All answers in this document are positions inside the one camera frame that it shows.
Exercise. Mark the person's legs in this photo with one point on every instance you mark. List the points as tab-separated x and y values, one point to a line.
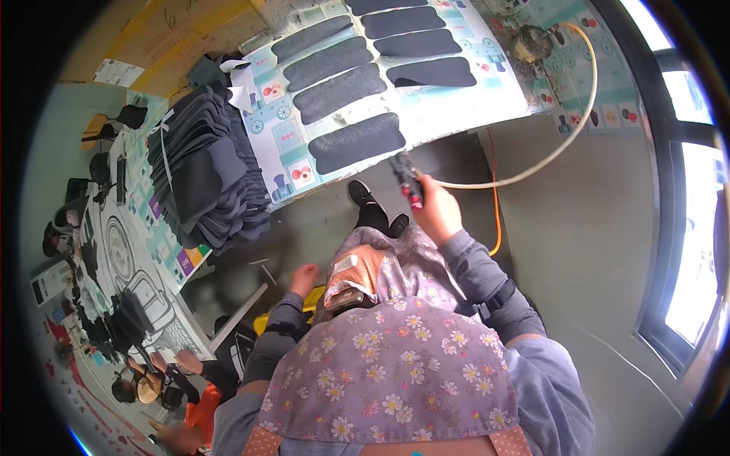
373	216

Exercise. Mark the person's body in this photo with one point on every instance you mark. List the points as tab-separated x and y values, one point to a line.
393	370

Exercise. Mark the white flat bar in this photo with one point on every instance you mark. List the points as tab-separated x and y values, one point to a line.
238	316

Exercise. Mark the black bag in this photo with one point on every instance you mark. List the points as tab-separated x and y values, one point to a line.
235	347

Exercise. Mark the printed table cover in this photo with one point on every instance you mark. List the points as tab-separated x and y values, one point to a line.
604	85

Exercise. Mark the stack of dark grey sheets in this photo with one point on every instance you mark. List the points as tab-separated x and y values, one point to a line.
205	171

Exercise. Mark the person's right fingers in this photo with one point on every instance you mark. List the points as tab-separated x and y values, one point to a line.
420	188

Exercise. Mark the black wrist band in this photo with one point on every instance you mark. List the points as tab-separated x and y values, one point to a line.
493	301
282	330

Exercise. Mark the dirty glue pot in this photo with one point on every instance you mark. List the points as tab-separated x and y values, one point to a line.
533	44

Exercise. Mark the printed white work board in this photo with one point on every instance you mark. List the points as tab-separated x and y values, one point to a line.
433	114

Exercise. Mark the person's left hand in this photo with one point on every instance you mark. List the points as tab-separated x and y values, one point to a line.
302	280

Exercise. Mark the black chair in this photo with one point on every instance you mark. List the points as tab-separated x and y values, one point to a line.
130	117

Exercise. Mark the cluttered work table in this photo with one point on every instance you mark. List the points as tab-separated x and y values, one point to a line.
125	256

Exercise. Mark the window frame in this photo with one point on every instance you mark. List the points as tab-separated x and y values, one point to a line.
667	188

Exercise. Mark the person's left fingers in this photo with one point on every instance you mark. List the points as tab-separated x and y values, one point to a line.
311	269

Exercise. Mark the yellow plastic stool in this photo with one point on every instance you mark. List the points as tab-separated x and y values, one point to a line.
312	299

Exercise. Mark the row of dark grey insoles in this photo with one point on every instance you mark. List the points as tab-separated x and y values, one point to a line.
342	91

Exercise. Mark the white paper pieces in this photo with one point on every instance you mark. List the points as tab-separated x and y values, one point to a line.
242	94

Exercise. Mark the phone in brown case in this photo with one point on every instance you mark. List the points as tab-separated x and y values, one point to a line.
344	300

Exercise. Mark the brown cardboard box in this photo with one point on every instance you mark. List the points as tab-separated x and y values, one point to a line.
171	40

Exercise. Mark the black red spray gun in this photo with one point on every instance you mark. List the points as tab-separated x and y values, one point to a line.
406	174

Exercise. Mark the white paper label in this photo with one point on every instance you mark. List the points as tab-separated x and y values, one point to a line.
118	72

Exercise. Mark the person's right hand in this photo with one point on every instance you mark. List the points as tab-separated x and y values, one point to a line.
440	214

